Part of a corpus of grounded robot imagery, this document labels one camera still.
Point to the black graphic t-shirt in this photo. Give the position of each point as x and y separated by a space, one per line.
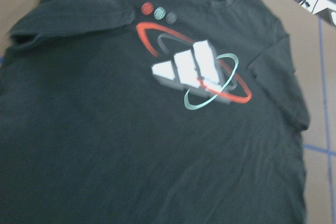
151 111

